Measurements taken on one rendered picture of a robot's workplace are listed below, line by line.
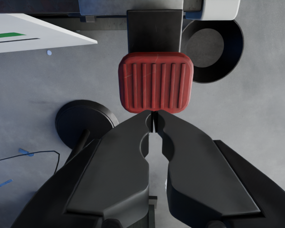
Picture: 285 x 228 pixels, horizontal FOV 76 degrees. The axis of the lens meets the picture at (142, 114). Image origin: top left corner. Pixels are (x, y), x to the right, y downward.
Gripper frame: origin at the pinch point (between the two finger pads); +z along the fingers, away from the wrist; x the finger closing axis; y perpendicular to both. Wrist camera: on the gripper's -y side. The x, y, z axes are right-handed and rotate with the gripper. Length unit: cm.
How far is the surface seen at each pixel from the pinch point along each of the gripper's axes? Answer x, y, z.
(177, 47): 2.9, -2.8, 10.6
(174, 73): 2.0, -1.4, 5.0
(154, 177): 5, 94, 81
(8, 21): -28.8, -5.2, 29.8
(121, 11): -3.9, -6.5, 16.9
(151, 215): 3, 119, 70
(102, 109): -25, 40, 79
